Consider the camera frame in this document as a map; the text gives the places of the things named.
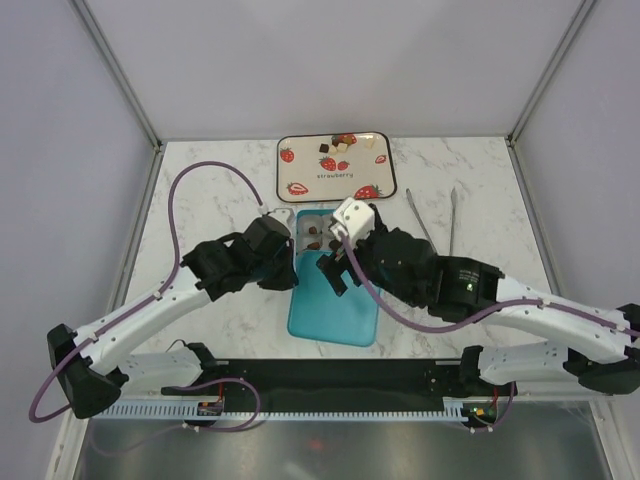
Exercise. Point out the teal tin lid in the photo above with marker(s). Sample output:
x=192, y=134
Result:
x=317, y=313

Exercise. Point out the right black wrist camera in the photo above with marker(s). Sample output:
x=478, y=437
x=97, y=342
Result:
x=352, y=219

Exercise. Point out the white slotted cable duct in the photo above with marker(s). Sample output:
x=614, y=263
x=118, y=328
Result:
x=189, y=409

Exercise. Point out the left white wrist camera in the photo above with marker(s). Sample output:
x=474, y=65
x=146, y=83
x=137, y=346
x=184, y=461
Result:
x=284, y=215

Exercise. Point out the metal tongs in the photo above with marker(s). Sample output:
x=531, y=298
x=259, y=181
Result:
x=451, y=223

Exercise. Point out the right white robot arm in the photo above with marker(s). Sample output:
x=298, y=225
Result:
x=439, y=294

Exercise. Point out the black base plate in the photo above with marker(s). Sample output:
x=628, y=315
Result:
x=341, y=384

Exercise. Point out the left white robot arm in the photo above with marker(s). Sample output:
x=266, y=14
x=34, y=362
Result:
x=93, y=364

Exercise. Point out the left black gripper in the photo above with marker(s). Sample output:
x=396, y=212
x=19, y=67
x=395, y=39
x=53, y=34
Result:
x=288, y=279

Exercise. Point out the strawberry print tray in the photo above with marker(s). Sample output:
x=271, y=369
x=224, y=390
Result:
x=331, y=167

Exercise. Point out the teal tin box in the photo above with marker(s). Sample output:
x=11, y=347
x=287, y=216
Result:
x=321, y=219

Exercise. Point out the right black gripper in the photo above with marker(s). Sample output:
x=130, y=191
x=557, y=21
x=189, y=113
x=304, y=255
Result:
x=331, y=268

